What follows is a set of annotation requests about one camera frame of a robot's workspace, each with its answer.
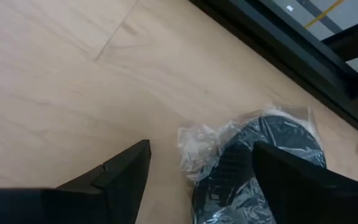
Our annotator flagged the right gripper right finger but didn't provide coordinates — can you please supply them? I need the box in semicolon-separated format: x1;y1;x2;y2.
252;140;354;224

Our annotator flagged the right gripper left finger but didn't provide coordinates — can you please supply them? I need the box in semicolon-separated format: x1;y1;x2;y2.
55;139;152;224

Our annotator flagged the black disc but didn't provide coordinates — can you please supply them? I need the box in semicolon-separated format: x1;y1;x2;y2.
177;105;328;224

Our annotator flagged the yellow floor cable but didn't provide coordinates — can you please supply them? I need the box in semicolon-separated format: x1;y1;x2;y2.
303;0;345;30

